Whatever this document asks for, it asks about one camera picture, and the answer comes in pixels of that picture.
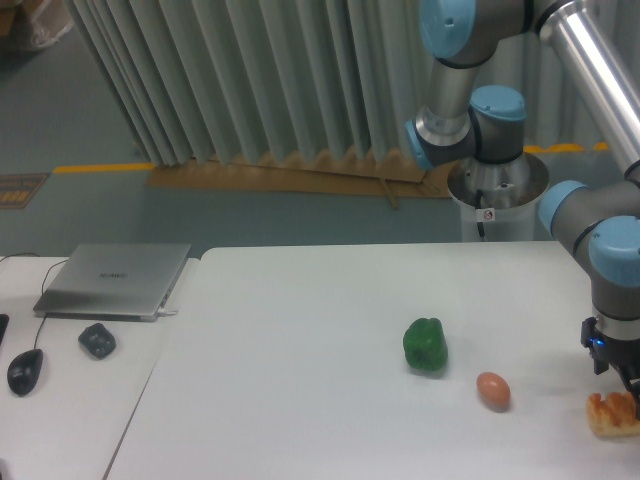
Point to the green bell pepper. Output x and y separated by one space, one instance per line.
424 344

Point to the brown egg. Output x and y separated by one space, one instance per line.
493 390

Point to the toasted bread slice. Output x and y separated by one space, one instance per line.
612 415

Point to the black computer mouse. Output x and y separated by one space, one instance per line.
24 371

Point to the silver laptop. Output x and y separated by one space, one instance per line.
114 281

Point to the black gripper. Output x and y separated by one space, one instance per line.
608 352

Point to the cardboard boxes in corner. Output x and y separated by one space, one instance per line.
30 26

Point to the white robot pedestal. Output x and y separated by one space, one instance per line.
496 210

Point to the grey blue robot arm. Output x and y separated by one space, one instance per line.
484 128

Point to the grey folding curtain screen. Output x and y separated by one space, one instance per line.
228 79

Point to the brown cardboard sheet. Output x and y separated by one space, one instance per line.
396 176

